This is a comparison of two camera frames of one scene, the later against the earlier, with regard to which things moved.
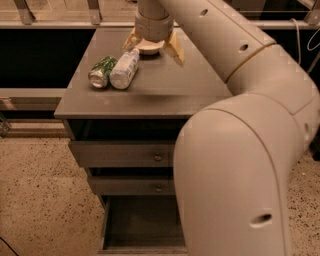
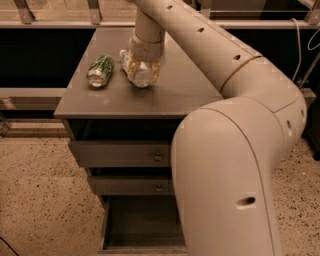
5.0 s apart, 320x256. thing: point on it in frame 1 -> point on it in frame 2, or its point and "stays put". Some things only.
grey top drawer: (125, 153) stays put
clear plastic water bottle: (125, 69) -> (143, 76)
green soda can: (99, 73) stays put
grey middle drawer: (135, 185) stays put
